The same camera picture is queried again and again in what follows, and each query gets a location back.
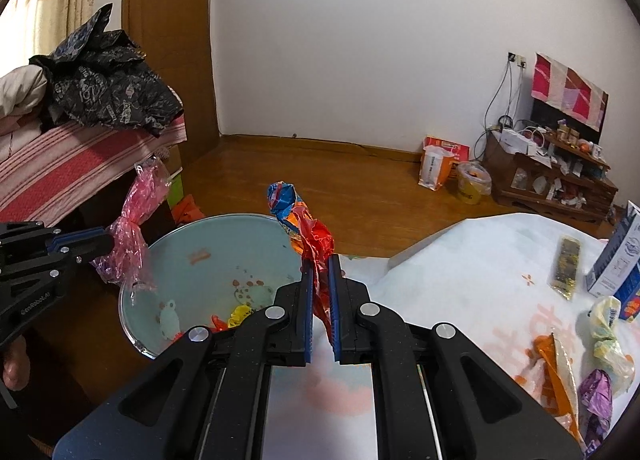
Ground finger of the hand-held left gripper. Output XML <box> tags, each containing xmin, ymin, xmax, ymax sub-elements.
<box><xmin>0</xmin><ymin>221</ymin><xmax>108</xmax><ymax>253</ymax></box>
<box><xmin>0</xmin><ymin>235</ymin><xmax>116</xmax><ymax>291</ymax></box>

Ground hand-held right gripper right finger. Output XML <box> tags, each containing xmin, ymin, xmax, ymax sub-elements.
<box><xmin>327</xmin><ymin>254</ymin><xmax>583</xmax><ymax>460</ymax></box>

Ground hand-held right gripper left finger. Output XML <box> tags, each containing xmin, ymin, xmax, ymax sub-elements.
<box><xmin>52</xmin><ymin>255</ymin><xmax>316</xmax><ymax>460</ymax></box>

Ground pink plastic wrapper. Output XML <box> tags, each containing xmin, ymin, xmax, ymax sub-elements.
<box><xmin>90</xmin><ymin>160</ymin><xmax>172</xmax><ymax>291</ymax></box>

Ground yellow plastic wrapper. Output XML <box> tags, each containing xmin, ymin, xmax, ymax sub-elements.
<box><xmin>227</xmin><ymin>304</ymin><xmax>254</xmax><ymax>329</ymax></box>

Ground red orange blue wrapper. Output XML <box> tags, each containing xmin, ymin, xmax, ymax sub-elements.
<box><xmin>266</xmin><ymin>181</ymin><xmax>336</xmax><ymax>346</ymax></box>

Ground light blue enamel basin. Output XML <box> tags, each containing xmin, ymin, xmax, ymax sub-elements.
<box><xmin>118</xmin><ymin>213</ymin><xmax>311</xmax><ymax>360</ymax></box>

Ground person's left hand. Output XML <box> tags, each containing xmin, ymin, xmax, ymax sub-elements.
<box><xmin>1</xmin><ymin>340</ymin><xmax>32</xmax><ymax>391</ymax></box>

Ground pink striped blanket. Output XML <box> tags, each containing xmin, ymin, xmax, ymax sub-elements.
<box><xmin>0</xmin><ymin>117</ymin><xmax>187</xmax><ymax>228</ymax></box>

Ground orange cloth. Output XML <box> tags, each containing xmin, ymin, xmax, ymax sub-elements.
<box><xmin>172</xmin><ymin>195</ymin><xmax>206</xmax><ymax>228</ymax></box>

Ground white printed tablecloth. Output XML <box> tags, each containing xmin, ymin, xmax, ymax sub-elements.
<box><xmin>260</xmin><ymin>212</ymin><xmax>640</xmax><ymax>460</ymax></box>

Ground beige pillow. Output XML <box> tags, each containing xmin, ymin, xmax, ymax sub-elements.
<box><xmin>0</xmin><ymin>64</ymin><xmax>48</xmax><ymax>118</ymax></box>

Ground black printed jacket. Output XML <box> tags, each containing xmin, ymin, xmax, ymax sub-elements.
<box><xmin>29</xmin><ymin>4</ymin><xmax>185</xmax><ymax>137</ymax></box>

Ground orange and white bag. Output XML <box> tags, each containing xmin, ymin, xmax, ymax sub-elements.
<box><xmin>418</xmin><ymin>145</ymin><xmax>453</xmax><ymax>191</ymax></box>

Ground yellow bucket with plastic liner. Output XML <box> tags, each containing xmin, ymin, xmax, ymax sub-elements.
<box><xmin>456</xmin><ymin>162</ymin><xmax>493</xmax><ymax>205</ymax></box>

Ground red cardboard box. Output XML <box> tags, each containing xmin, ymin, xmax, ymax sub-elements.
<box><xmin>424</xmin><ymin>136</ymin><xmax>471</xmax><ymax>175</ymax></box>

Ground wooden television stand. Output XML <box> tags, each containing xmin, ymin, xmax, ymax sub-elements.
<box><xmin>482</xmin><ymin>130</ymin><xmax>619</xmax><ymax>225</ymax></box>

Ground wooden door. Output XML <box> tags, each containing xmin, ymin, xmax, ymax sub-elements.
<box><xmin>122</xmin><ymin>0</ymin><xmax>221</xmax><ymax>175</ymax></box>

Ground orange and clear wrapper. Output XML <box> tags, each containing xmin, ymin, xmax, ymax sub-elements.
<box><xmin>531</xmin><ymin>334</ymin><xmax>587</xmax><ymax>443</ymax></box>

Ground dark gold snack packet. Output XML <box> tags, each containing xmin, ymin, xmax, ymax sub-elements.
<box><xmin>547</xmin><ymin>237</ymin><xmax>583</xmax><ymax>301</ymax></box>

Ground white flat box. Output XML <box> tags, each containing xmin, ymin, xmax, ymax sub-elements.
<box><xmin>500</xmin><ymin>129</ymin><xmax>538</xmax><ymax>151</ymax></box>

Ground white yellow plastic bag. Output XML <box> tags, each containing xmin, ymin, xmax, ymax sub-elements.
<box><xmin>589</xmin><ymin>296</ymin><xmax>636</xmax><ymax>393</ymax></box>

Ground purple foil wrapper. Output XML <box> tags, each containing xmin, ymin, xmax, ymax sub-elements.
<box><xmin>577</xmin><ymin>369</ymin><xmax>614</xmax><ymax>453</ymax></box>

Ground blue and white milk carton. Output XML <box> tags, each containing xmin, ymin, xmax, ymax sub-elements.
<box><xmin>585</xmin><ymin>202</ymin><xmax>640</xmax><ymax>305</ymax></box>

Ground black television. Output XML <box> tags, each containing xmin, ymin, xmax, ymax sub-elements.
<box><xmin>531</xmin><ymin>97</ymin><xmax>603</xmax><ymax>143</ymax></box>

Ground orange and blue packet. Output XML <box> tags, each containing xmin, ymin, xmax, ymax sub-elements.
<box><xmin>619</xmin><ymin>285</ymin><xmax>640</xmax><ymax>323</ymax></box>

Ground pink patchwork cloth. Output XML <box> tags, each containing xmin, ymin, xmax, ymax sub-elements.
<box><xmin>531</xmin><ymin>52</ymin><xmax>610</xmax><ymax>131</ymax></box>

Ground hanging cables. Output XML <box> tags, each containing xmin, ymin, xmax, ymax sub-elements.
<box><xmin>482</xmin><ymin>60</ymin><xmax>526</xmax><ymax>161</ymax></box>

